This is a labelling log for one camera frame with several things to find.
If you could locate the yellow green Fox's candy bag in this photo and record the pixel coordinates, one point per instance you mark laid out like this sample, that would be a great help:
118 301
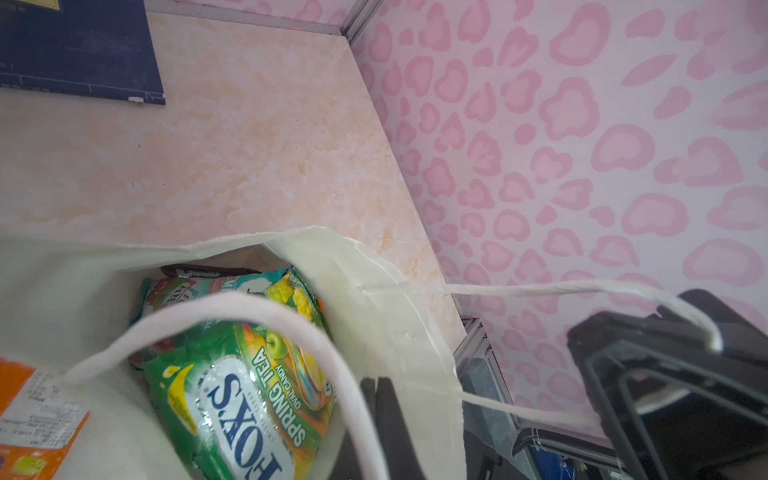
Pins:
238 401

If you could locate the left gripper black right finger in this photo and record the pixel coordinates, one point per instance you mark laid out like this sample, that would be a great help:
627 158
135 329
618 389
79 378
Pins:
671 407

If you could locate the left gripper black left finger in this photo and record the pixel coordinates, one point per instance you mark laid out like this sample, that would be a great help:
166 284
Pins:
393 434

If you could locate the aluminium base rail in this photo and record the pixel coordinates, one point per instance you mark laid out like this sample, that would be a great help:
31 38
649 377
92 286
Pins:
500 445

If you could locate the teal Fox's mint candy bag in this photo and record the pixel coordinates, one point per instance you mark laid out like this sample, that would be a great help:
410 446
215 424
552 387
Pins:
157 294

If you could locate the purple Fox's berries candy bag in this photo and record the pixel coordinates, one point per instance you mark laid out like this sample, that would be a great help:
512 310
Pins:
183 270

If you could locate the white paper bag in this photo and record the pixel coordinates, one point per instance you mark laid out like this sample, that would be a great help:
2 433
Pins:
62 302

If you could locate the orange snack packet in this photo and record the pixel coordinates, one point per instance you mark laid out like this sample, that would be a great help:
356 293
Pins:
39 423

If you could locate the dark blue booklet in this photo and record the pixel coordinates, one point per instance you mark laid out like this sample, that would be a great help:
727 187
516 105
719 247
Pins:
92 48

